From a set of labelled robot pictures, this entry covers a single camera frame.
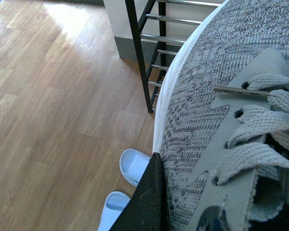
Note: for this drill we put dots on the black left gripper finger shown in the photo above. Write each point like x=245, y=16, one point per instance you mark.
x=147, y=209

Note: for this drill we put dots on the grey knit sneaker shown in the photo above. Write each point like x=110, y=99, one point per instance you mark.
x=222, y=122

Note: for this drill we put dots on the black metal shoe rack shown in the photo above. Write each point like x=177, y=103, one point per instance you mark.
x=153, y=74

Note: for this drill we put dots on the light blue slipper near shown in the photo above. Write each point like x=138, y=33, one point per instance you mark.
x=114, y=205

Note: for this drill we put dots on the light blue slipper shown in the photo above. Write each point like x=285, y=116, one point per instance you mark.
x=132, y=165
x=114, y=205

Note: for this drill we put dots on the light blue slipper far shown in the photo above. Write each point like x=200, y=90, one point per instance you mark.
x=132, y=165

